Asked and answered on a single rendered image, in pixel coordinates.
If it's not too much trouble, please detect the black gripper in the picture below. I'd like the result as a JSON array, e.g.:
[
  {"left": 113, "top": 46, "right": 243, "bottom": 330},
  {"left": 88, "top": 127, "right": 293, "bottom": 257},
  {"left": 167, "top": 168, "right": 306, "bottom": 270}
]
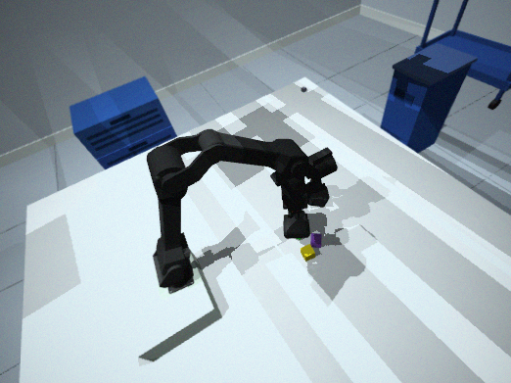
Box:
[{"left": 281, "top": 188, "right": 310, "bottom": 239}]

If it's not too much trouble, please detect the yellow block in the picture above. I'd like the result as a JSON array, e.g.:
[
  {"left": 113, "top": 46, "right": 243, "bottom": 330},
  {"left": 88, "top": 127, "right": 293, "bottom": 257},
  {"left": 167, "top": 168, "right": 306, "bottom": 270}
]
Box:
[{"left": 301, "top": 244, "right": 315, "bottom": 262}]

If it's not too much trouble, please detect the purple block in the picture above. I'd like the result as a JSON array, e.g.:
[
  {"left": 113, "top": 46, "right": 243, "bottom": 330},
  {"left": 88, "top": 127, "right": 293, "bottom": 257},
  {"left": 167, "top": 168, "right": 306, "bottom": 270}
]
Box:
[{"left": 310, "top": 233, "right": 321, "bottom": 248}]

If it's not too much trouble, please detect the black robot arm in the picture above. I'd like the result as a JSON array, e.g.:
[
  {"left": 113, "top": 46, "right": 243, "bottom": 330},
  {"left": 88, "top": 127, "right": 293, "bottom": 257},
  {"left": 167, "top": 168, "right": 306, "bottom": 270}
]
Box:
[{"left": 147, "top": 129, "right": 338, "bottom": 294}]

